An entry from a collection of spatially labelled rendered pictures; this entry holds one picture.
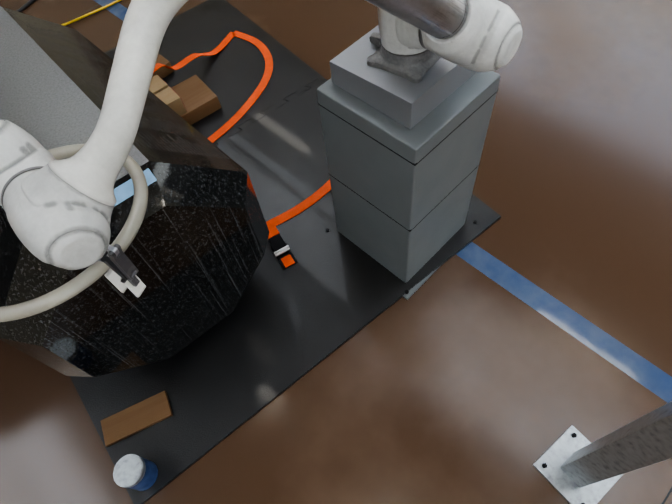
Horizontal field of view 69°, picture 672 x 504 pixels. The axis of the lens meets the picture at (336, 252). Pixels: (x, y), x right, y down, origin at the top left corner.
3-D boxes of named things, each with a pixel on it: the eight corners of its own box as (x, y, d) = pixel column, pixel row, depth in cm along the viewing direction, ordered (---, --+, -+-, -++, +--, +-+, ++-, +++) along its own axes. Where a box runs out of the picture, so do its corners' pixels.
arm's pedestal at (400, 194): (394, 167, 236) (398, 11, 168) (481, 223, 215) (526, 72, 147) (321, 232, 220) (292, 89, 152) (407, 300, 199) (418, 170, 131)
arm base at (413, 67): (389, 26, 151) (389, 9, 146) (453, 47, 141) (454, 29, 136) (353, 60, 144) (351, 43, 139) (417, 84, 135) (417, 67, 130)
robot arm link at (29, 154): (9, 204, 86) (35, 243, 79) (-64, 136, 74) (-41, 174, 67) (64, 169, 89) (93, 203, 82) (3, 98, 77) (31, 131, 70)
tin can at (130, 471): (146, 453, 175) (130, 447, 164) (164, 473, 171) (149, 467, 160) (124, 477, 172) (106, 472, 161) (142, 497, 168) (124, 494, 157)
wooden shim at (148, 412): (107, 447, 178) (105, 446, 176) (102, 421, 183) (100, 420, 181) (173, 415, 182) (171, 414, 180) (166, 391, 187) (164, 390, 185)
